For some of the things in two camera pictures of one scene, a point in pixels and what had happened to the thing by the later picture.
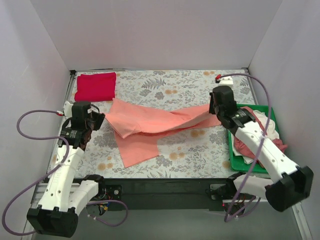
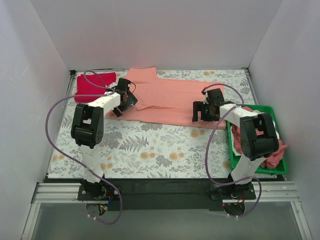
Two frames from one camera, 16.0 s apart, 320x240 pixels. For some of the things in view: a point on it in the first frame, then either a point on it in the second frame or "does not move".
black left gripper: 98,120 → 127,104
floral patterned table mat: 201,153 does not move
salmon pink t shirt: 138,130 → 165,100
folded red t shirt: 95,87 does not move
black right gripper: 212,105 → 203,112
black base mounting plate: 165,194 does not move
